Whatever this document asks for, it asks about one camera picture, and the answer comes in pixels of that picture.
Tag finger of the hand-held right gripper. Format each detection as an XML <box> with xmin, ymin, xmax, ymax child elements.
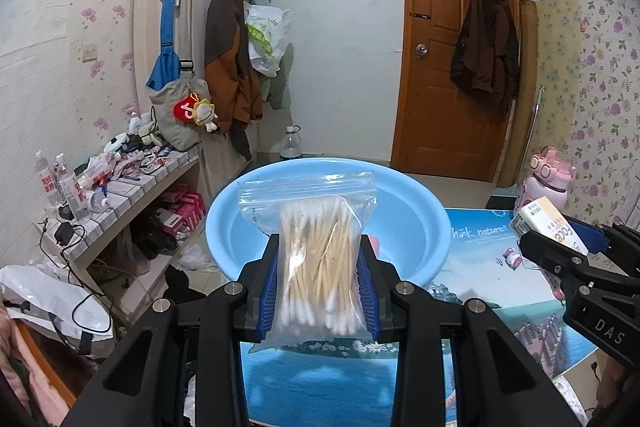
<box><xmin>562</xmin><ymin>214</ymin><xmax>640</xmax><ymax>278</ymax></box>
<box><xmin>518</xmin><ymin>231</ymin><xmax>601</xmax><ymax>303</ymax></box>

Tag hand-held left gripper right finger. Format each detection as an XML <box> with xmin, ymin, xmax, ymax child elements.
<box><xmin>356</xmin><ymin>234</ymin><xmax>588</xmax><ymax>427</ymax></box>

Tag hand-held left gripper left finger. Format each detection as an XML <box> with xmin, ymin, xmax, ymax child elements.
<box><xmin>60</xmin><ymin>234</ymin><xmax>281</xmax><ymax>427</ymax></box>

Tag white yellow tissue pack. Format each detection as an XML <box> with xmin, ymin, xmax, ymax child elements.
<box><xmin>510</xmin><ymin>197</ymin><xmax>591</xmax><ymax>300</ymax></box>

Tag bag of cotton swabs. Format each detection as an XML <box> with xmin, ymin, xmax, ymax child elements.
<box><xmin>237</xmin><ymin>171</ymin><xmax>378</xmax><ymax>354</ymax></box>

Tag blue plastic basin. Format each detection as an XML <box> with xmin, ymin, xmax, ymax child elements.
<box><xmin>205</xmin><ymin>158</ymin><xmax>453</xmax><ymax>298</ymax></box>

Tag picture printed table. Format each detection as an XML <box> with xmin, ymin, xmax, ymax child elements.
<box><xmin>240</xmin><ymin>207</ymin><xmax>621</xmax><ymax>427</ymax></box>

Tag pink water bottle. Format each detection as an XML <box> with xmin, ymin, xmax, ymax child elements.
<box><xmin>513</xmin><ymin>146</ymin><xmax>576</xmax><ymax>220</ymax></box>

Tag black cloth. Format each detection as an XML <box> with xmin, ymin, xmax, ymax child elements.
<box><xmin>162</xmin><ymin>264</ymin><xmax>221</xmax><ymax>308</ymax></box>

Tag red pink boxes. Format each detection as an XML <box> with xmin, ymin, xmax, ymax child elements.
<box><xmin>160</xmin><ymin>187</ymin><xmax>207</xmax><ymax>235</ymax></box>

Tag black shoes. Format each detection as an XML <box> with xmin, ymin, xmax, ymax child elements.
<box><xmin>131</xmin><ymin>212</ymin><xmax>183</xmax><ymax>255</ymax></box>

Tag clear plastic water bottle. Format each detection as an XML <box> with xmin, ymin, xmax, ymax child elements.
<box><xmin>279</xmin><ymin>125</ymin><xmax>303</xmax><ymax>160</ymax></box>

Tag tiled shelf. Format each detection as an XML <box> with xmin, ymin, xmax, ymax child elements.
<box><xmin>32</xmin><ymin>142</ymin><xmax>211</xmax><ymax>323</ymax></box>

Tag brown wooden door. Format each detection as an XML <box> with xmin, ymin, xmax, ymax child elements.
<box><xmin>390</xmin><ymin>0</ymin><xmax>521</xmax><ymax>182</ymax></box>

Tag red plush toy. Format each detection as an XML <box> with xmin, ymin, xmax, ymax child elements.
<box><xmin>173</xmin><ymin>93</ymin><xmax>219</xmax><ymax>134</ymax></box>

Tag beige rolled mat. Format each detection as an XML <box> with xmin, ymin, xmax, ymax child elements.
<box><xmin>500</xmin><ymin>0</ymin><xmax>538</xmax><ymax>188</ymax></box>

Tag grey cloth bag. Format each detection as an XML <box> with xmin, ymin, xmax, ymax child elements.
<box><xmin>149</xmin><ymin>59</ymin><xmax>213</xmax><ymax>152</ymax></box>

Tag white round device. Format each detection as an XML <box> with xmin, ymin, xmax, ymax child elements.
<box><xmin>102</xmin><ymin>133</ymin><xmax>130</xmax><ymax>154</ymax></box>

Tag black power adapter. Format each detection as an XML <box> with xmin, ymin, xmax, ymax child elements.
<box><xmin>54</xmin><ymin>222</ymin><xmax>86</xmax><ymax>248</ymax></box>

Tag dark brown jacket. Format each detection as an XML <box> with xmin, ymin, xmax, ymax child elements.
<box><xmin>450</xmin><ymin>0</ymin><xmax>521</xmax><ymax>110</ymax></box>

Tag white plastic sheet bag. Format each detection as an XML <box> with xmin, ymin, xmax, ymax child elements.
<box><xmin>0</xmin><ymin>264</ymin><xmax>117</xmax><ymax>355</ymax></box>

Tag brown two-tone jacket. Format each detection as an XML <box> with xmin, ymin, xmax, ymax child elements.
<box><xmin>204</xmin><ymin>0</ymin><xmax>264</xmax><ymax>160</ymax></box>

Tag white green plastic bag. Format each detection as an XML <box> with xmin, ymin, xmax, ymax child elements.
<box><xmin>245</xmin><ymin>4</ymin><xmax>292</xmax><ymax>78</ymax></box>

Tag clear pump bottle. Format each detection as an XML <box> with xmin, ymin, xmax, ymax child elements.
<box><xmin>34</xmin><ymin>151</ymin><xmax>58</xmax><ymax>208</ymax></box>

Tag pink cloth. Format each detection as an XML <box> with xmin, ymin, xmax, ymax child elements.
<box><xmin>0</xmin><ymin>302</ymin><xmax>71</xmax><ymax>427</ymax></box>

